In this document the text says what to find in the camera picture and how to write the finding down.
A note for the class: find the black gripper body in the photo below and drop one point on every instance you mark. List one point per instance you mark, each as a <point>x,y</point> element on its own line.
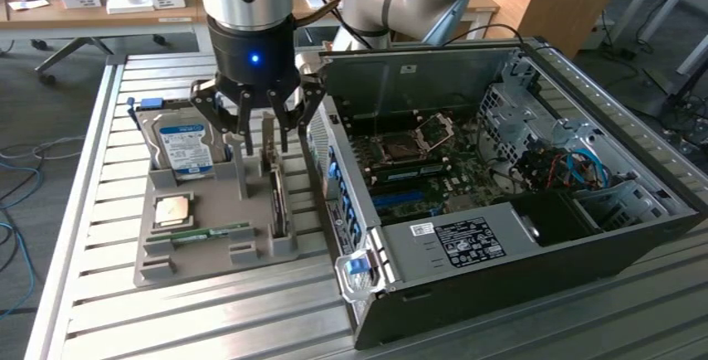
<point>254,57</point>

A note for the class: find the green graphics card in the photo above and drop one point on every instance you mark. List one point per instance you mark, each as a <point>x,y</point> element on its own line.
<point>276,202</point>

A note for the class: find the hard disk with blue rails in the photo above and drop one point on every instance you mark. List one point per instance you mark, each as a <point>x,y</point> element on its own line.
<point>182,148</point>

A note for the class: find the CPU socket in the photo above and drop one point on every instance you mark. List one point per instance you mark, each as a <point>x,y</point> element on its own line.
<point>400,148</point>

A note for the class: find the metal socket cover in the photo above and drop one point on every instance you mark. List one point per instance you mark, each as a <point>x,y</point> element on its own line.
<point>436,125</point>

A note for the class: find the green RAM stick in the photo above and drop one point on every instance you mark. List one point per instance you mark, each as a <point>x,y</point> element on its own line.
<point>409,173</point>
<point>198,232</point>

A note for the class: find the grey parts rack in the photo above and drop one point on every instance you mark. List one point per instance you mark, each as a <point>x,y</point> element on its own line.
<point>221,210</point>

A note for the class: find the CPU chip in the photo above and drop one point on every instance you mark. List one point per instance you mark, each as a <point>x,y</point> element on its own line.
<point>172,210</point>

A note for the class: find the blue expansion slot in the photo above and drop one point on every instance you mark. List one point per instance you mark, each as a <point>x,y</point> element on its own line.
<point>397,199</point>

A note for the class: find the green motherboard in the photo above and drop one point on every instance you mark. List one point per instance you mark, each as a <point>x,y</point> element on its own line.
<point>469,169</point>

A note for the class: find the grey chipset heatsink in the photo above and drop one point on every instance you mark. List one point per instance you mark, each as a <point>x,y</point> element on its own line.
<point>461,203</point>

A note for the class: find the blue case latch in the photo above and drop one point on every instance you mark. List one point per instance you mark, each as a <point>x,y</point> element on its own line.
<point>356,264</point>

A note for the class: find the white paper card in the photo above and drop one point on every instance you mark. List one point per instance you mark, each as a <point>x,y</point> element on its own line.
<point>26,5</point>

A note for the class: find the grey power supply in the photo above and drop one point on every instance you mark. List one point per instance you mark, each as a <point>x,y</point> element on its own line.
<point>409,252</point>

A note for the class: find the open black PC case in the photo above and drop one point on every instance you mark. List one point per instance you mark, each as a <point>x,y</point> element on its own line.
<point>497,293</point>

